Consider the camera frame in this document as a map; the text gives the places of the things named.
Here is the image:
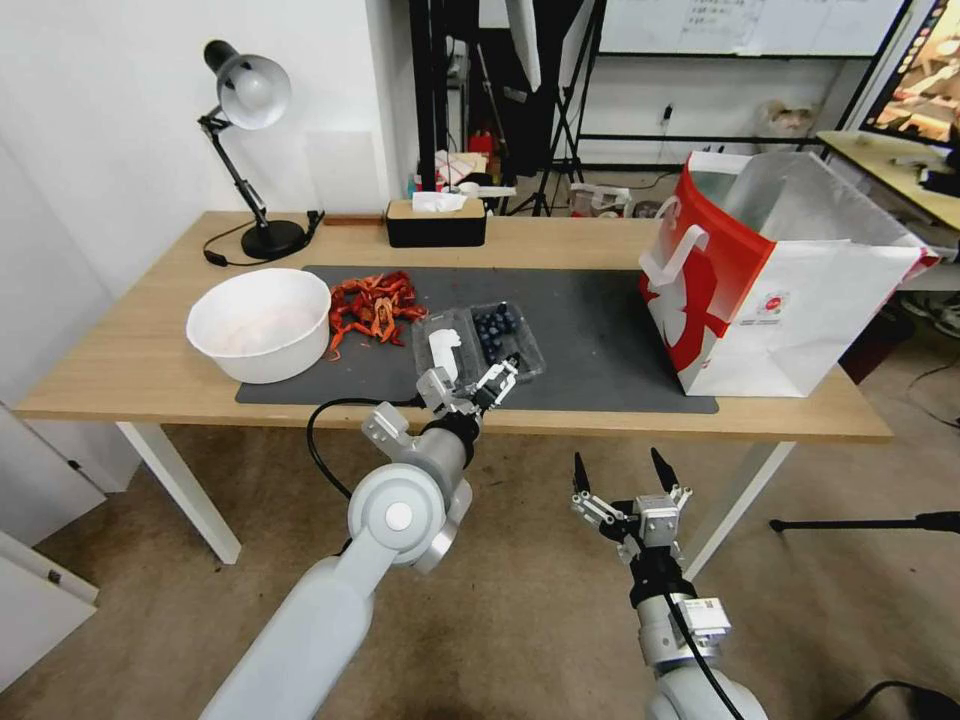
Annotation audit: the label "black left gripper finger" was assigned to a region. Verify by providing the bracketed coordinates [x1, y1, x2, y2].
[453, 356, 523, 403]
[476, 372, 520, 412]

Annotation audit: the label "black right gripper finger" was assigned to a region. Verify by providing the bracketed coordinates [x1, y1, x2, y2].
[649, 447, 695, 526]
[569, 449, 639, 547]

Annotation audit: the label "clear plastic takeout container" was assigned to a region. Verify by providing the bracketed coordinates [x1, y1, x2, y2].
[410, 300, 548, 386]

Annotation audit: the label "black tissue box wooden lid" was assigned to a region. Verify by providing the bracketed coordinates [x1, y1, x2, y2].
[384, 191, 488, 250]

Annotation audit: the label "red and white takeout bag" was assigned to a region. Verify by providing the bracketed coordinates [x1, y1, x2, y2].
[638, 149, 941, 399]

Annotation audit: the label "white plastic bag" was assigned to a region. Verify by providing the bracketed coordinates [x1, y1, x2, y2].
[568, 182, 635, 220]

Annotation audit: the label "blueberries heap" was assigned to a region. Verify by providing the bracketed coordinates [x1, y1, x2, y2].
[472, 302, 522, 337]

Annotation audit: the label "dark grey desk mat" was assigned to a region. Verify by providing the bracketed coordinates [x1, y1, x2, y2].
[235, 264, 720, 415]

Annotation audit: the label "red crayfish pile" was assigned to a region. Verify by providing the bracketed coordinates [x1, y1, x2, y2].
[325, 271, 430, 366]

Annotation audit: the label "black tripod leg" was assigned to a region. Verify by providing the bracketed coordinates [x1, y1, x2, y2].
[768, 509, 960, 536]

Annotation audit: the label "white round bowl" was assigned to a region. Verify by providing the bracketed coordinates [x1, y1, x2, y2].
[185, 268, 333, 385]

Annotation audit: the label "black light stand tripod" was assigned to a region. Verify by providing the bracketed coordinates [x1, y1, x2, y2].
[509, 0, 610, 219]

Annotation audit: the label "sneaker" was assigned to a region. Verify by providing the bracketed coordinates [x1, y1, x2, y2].
[899, 290, 960, 339]

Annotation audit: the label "wooden table white legs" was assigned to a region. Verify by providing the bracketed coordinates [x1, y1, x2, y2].
[14, 210, 895, 580]

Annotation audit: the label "white softbox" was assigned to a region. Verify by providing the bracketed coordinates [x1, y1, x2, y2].
[500, 0, 544, 94]

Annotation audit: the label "black desk lamp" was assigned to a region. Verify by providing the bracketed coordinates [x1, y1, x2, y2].
[196, 38, 309, 262]

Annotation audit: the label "yellowish side table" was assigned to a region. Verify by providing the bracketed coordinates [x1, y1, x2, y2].
[815, 130, 960, 230]

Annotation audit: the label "white cabinet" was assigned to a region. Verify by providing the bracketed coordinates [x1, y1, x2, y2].
[0, 401, 145, 695]

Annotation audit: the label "whiteboard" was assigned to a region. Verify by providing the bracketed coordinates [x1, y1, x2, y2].
[596, 0, 915, 58]

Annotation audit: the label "computer monitor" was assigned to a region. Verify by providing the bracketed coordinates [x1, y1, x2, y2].
[858, 0, 960, 148]

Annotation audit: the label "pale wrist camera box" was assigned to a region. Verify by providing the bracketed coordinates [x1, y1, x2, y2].
[634, 494, 683, 550]
[416, 366, 457, 412]

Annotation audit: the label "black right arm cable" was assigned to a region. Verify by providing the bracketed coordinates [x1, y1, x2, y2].
[665, 593, 745, 720]

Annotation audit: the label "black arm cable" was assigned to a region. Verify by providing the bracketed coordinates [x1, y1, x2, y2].
[305, 395, 421, 502]
[665, 593, 745, 720]

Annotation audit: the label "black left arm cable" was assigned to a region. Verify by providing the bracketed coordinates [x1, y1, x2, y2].
[305, 395, 421, 502]

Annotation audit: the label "black metal rack frame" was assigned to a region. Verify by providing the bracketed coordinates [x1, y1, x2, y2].
[407, 0, 454, 193]

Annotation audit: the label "black lamp cable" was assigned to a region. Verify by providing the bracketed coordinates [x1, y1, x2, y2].
[201, 210, 328, 268]

